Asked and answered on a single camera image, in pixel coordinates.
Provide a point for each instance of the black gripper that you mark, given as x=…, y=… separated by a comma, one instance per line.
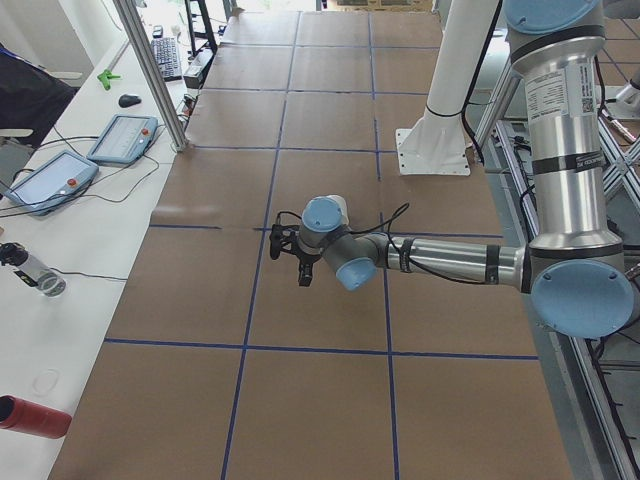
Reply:
x=307, y=258

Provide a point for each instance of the white mug black handle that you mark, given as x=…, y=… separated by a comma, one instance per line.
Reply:
x=343, y=208

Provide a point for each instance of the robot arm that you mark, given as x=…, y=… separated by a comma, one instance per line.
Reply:
x=573, y=268

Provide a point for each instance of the far blue teach pendant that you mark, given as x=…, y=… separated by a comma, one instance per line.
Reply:
x=124, y=140

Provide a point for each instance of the blue teach pendant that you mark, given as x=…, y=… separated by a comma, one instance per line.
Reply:
x=53, y=184
x=124, y=140

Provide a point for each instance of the black computer mouse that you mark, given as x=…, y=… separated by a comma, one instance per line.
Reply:
x=128, y=100

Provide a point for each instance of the black keyboard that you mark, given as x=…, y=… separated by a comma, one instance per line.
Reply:
x=166, y=54

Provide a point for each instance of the near blue teach pendant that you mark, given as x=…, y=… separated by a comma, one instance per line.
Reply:
x=53, y=184

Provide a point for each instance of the clear water bottle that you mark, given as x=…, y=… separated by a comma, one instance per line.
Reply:
x=32, y=271

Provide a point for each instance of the green clamp tool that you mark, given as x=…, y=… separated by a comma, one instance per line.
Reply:
x=106, y=77

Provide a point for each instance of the red cylinder bottle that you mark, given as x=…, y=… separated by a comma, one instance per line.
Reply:
x=23, y=416

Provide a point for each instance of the seated person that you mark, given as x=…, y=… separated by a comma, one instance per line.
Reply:
x=30, y=97

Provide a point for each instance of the white pedestal column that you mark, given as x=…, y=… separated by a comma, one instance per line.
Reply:
x=436, y=145

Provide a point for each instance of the aluminium frame post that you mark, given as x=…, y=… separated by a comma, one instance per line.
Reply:
x=137, y=36

